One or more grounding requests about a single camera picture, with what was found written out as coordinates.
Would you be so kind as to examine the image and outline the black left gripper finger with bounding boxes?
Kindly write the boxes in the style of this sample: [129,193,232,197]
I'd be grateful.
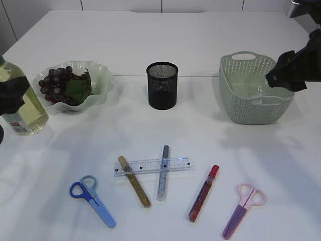
[1,76,30,115]

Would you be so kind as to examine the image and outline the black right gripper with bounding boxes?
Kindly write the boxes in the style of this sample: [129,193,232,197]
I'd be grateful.
[266,29,320,91]

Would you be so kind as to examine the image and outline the yellow drink bottle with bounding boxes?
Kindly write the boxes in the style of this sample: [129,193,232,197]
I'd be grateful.
[1,57,49,136]

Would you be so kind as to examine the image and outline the clear plastic sheet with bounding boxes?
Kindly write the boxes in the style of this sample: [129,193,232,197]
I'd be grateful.
[246,81,270,105]

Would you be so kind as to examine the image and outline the purple grapes with leaf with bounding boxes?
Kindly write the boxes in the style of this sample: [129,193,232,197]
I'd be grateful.
[38,66,92,106]

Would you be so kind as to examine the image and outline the pink scissors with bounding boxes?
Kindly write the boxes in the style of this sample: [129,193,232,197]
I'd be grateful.
[222,182,266,240]

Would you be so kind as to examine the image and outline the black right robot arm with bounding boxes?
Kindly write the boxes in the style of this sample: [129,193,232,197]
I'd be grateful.
[266,1,320,92]

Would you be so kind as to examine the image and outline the green woven plastic basket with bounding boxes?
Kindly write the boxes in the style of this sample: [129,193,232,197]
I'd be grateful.
[219,51,294,125]

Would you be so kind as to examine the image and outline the pale green wavy plate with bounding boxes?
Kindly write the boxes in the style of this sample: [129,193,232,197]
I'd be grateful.
[32,61,113,111]

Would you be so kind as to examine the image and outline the black mesh pen holder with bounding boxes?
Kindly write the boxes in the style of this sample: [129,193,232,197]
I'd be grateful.
[146,62,179,110]

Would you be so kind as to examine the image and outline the clear plastic ruler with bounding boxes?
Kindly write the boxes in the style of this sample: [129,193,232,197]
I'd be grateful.
[113,157,195,177]

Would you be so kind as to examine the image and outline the red glitter pen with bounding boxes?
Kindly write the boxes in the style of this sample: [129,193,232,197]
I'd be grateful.
[188,165,219,222]

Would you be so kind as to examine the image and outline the silver glitter pen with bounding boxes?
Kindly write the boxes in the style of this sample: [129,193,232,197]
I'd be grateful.
[156,145,169,201]

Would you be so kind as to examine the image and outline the gold glitter pen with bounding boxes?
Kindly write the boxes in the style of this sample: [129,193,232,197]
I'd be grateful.
[118,156,151,208]

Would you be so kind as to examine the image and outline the blue scissors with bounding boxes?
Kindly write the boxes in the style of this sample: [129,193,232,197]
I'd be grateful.
[69,175,116,228]

